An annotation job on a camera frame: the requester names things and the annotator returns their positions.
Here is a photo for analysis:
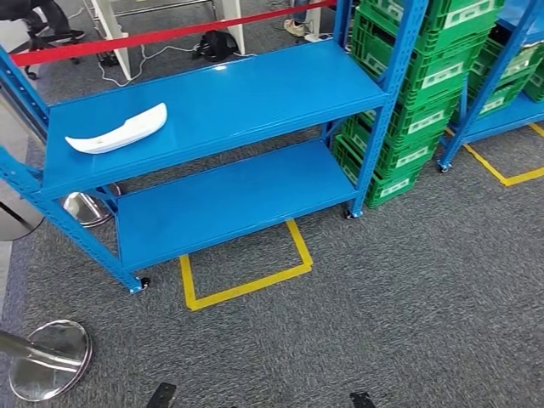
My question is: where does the person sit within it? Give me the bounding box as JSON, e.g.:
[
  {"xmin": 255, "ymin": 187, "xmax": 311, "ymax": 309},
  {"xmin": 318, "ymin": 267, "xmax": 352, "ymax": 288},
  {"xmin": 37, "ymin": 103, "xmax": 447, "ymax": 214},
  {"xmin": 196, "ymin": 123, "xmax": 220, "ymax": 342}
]
[{"xmin": 283, "ymin": 0, "xmax": 316, "ymax": 39}]

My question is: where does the black office chair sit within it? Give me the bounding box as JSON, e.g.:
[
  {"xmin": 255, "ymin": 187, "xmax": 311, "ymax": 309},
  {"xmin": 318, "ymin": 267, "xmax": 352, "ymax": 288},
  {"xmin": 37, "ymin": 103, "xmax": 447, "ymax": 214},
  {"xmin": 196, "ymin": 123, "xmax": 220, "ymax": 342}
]
[{"xmin": 0, "ymin": 0, "xmax": 87, "ymax": 81}]

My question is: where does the white desk panel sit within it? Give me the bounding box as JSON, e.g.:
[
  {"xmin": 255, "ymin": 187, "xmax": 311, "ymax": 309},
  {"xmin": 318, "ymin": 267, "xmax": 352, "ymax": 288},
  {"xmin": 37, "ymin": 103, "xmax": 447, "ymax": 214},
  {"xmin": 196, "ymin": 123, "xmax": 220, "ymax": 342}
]
[
  {"xmin": 90, "ymin": 0, "xmax": 133, "ymax": 82},
  {"xmin": 220, "ymin": 0, "xmax": 247, "ymax": 57},
  {"xmin": 306, "ymin": 0, "xmax": 324, "ymax": 41}
]

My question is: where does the red barrier belt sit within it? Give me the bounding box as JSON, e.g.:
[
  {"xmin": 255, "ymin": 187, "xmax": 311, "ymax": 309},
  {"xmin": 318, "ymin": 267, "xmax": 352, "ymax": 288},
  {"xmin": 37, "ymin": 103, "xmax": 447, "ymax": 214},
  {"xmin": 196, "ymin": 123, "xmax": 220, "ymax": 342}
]
[{"xmin": 10, "ymin": 0, "xmax": 340, "ymax": 69}]

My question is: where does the stanchion with grey base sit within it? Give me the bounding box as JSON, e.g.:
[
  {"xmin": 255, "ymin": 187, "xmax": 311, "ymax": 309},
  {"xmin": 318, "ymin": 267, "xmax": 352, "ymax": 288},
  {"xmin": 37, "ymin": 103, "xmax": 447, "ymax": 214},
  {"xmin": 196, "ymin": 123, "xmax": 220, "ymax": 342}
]
[{"xmin": 0, "ymin": 200, "xmax": 46, "ymax": 242}]

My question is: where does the black bag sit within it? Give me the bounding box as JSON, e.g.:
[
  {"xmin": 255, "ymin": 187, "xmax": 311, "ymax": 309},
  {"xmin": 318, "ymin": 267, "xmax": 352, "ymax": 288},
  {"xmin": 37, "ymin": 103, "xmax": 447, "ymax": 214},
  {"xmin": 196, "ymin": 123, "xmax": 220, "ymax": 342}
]
[{"xmin": 192, "ymin": 29, "xmax": 240, "ymax": 64}]

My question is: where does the chrome stanchion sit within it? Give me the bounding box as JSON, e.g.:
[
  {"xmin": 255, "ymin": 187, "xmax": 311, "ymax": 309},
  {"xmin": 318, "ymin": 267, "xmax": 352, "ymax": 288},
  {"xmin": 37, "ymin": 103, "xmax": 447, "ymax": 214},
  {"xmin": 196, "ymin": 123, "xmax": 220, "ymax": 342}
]
[
  {"xmin": 62, "ymin": 182, "xmax": 122, "ymax": 230},
  {"xmin": 0, "ymin": 319, "xmax": 94, "ymax": 405}
]

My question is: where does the white plastic car part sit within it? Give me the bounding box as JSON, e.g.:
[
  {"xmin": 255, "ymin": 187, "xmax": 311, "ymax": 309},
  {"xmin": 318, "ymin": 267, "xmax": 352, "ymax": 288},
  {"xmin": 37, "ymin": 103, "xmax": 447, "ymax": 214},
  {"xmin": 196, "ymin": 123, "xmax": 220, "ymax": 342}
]
[{"xmin": 64, "ymin": 101, "xmax": 169, "ymax": 156}]

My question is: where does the yellow floor tape square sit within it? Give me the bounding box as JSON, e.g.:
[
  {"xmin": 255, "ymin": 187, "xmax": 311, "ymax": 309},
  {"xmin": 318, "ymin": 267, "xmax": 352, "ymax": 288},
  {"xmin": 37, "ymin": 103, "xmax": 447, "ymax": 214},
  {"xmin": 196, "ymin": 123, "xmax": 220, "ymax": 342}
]
[{"xmin": 178, "ymin": 218, "xmax": 315, "ymax": 313}]

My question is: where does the white floor cable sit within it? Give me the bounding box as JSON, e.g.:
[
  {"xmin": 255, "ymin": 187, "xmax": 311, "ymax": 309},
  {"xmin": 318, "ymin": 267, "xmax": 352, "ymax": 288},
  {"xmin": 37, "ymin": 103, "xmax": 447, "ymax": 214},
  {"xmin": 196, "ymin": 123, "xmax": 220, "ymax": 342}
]
[{"xmin": 97, "ymin": 42, "xmax": 201, "ymax": 89}]

